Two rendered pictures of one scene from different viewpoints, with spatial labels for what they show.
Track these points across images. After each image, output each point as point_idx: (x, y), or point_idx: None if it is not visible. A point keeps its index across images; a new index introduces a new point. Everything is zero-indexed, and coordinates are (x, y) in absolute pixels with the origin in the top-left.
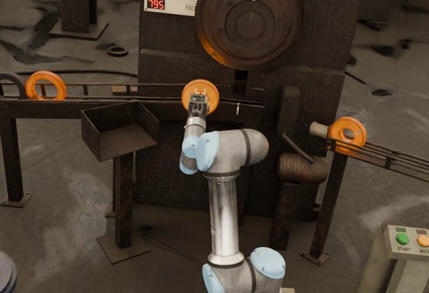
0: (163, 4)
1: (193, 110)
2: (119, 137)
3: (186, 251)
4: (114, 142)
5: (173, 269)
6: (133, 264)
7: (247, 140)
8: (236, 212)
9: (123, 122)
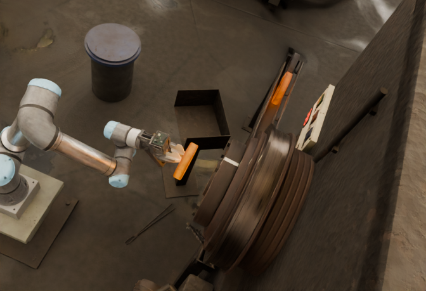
0: (305, 123)
1: (143, 130)
2: (203, 127)
3: (156, 226)
4: (197, 122)
5: (139, 208)
6: (156, 182)
7: (23, 106)
8: (16, 128)
9: (222, 133)
